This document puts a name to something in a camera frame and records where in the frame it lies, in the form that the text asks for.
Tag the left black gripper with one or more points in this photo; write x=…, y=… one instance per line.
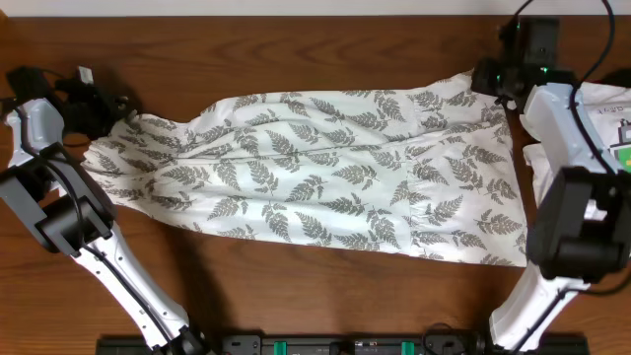
x=107, y=114

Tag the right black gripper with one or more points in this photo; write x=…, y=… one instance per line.
x=481, y=75

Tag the white fern-print dress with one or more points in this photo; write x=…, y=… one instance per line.
x=425, y=172

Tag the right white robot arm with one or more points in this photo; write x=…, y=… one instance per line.
x=582, y=228

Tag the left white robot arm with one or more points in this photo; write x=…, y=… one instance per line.
x=66, y=211

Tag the white t-shirt with pixel graphic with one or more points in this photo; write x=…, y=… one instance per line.
x=608, y=108

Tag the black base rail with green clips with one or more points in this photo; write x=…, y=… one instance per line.
x=438, y=341

